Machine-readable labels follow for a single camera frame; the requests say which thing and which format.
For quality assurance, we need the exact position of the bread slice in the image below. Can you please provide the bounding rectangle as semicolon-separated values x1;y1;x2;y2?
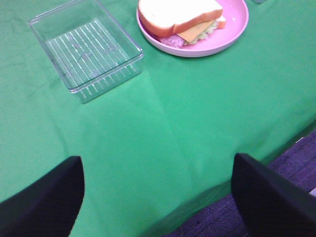
216;16;226;29
138;0;223;37

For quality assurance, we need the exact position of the pink round plate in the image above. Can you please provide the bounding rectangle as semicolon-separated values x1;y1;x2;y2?
136;0;249;58

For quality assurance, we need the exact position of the bacon strip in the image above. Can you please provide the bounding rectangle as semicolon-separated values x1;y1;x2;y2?
156;34;186;48

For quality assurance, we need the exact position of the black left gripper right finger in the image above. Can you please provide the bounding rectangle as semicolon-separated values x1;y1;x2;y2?
231;153;316;237

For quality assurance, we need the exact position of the yellow cheese slice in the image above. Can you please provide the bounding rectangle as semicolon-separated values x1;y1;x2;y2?
177;20;217;42

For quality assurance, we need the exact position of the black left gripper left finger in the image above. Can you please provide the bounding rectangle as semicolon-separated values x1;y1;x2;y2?
0;156;85;237

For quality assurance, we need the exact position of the green lettuce leaf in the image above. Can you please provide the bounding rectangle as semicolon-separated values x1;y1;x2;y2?
184;20;219;45

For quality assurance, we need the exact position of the clear plastic bread tray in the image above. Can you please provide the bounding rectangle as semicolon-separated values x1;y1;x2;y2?
28;0;144;103

